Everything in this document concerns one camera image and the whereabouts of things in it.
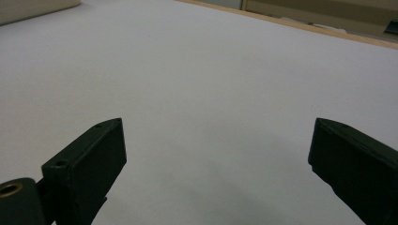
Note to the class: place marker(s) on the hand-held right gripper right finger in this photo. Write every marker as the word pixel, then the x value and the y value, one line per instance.
pixel 359 165

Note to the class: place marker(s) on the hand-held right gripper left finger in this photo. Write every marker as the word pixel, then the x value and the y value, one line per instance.
pixel 81 165

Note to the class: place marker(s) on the white table cover board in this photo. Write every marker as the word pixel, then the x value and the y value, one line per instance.
pixel 200 78

